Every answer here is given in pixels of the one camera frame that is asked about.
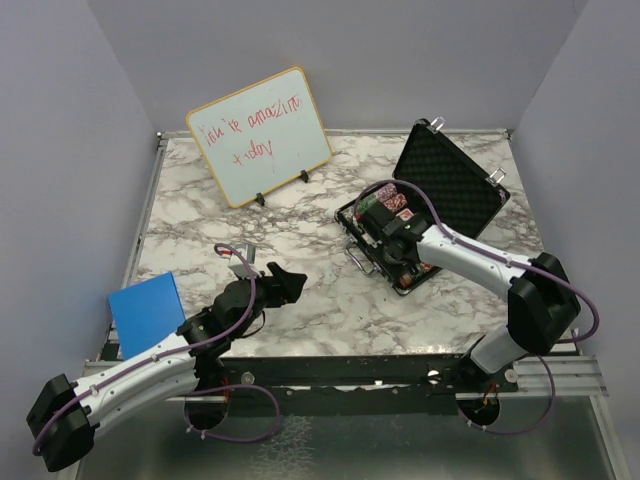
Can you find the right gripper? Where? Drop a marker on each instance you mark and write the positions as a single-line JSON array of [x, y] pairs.
[[408, 261]]

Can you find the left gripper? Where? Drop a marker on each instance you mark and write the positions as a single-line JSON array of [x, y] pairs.
[[283, 287]]

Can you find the black poker chip case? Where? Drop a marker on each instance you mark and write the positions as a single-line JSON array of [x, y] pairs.
[[465, 196]]

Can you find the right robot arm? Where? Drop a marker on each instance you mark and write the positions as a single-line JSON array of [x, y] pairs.
[[540, 304]]

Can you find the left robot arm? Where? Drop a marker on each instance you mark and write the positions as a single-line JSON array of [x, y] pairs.
[[67, 416]]

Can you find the red playing card deck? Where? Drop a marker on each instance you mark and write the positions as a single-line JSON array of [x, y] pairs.
[[405, 214]]

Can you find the blue plastic box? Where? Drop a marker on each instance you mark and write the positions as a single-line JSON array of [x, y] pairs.
[[146, 313]]

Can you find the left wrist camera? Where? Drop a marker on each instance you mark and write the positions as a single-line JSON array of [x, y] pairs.
[[242, 263]]

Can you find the white whiteboard yellow frame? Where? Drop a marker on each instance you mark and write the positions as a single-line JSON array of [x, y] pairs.
[[261, 137]]

